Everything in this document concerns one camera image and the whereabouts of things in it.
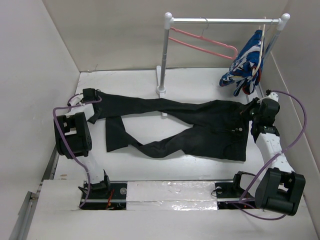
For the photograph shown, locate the black denim trousers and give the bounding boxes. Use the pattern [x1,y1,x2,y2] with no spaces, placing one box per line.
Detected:
[89,90,249,162]

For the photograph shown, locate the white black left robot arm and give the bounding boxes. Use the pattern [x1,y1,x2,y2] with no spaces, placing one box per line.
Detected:
[52,88,112,199]

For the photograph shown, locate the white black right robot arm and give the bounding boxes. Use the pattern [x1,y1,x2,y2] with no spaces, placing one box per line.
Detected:
[231,92,307,216]

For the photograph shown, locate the cream wooden hanger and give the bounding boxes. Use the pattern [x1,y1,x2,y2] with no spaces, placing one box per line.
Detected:
[252,24,266,77]

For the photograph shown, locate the pink plastic hanger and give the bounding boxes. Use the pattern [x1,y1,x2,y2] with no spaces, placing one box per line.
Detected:
[167,18,239,60]

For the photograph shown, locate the blue patterned garment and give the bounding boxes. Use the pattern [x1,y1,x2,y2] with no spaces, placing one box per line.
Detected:
[219,29,264,97]

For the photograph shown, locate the silver white clothes rack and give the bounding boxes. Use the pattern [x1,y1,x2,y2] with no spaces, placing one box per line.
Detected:
[155,11,291,118]

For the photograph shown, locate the white foam tape panel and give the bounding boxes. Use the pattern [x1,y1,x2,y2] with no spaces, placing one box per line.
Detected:
[126,180,218,211]

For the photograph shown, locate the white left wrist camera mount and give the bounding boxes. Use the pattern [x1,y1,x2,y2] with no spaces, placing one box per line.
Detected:
[67,93,83,107]

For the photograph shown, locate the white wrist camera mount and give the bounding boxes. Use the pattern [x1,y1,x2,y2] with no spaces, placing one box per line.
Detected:
[67,93,83,107]
[265,89,279,102]

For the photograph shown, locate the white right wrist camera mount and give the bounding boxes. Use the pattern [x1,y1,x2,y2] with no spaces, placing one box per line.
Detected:
[265,89,279,102]

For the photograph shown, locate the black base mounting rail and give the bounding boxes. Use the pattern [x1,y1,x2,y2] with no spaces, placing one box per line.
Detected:
[79,179,265,211]

